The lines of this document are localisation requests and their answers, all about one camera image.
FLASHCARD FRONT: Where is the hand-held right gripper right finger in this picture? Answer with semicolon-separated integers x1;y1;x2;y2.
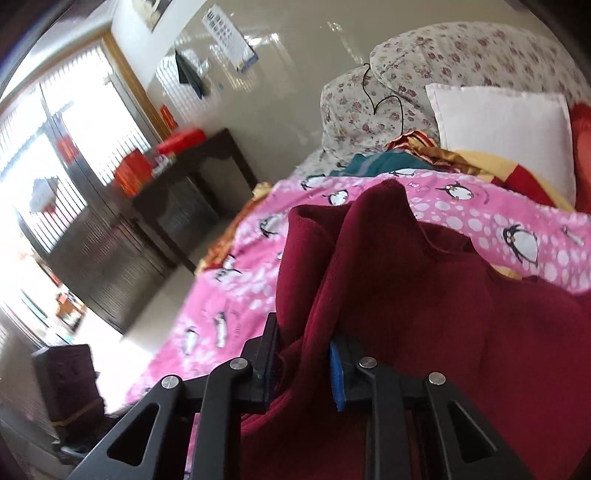
329;335;525;480

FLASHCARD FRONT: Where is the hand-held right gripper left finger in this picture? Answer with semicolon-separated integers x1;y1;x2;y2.
67;314;280;480

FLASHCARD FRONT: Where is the maroon fleece garment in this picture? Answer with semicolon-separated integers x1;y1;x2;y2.
240;179;591;480

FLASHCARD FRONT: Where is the pink penguin print blanket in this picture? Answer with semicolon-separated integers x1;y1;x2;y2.
122;168;591;416

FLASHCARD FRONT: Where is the dark lattice door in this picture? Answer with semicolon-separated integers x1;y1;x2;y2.
14;106;177;334

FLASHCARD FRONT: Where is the dark wooden side table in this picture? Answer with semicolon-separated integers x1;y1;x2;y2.
131;128;259;276

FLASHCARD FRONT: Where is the teal cloth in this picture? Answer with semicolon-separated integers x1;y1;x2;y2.
330;150;437;179

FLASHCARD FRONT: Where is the tall red gift box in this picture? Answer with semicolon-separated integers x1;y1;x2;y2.
113;148;153;195

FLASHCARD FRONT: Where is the flat red gift box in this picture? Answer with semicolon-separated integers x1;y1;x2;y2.
156;129;208;156

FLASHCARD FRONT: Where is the yellow orange patterned blanket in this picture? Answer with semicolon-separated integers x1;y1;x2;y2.
198;130;576;280

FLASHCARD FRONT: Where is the small floral pillow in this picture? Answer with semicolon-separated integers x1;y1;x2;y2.
320;65;441;169

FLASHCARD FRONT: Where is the red paper on door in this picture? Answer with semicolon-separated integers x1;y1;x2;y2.
57;136;79;162

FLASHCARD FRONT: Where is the dark hanging cloth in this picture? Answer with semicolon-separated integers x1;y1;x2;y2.
174;50;204;98

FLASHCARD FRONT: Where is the white pillow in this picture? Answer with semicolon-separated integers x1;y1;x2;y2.
425;83;578;206

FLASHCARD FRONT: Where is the red heart cushion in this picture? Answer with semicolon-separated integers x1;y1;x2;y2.
570;102;591;209

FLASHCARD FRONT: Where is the black cable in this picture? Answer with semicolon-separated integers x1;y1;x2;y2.
361;62;407;139

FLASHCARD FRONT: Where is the wall calendar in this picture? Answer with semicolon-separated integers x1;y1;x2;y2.
203;4;259;75

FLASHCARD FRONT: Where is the framed wall picture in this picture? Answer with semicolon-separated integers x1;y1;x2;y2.
131;0;167;32

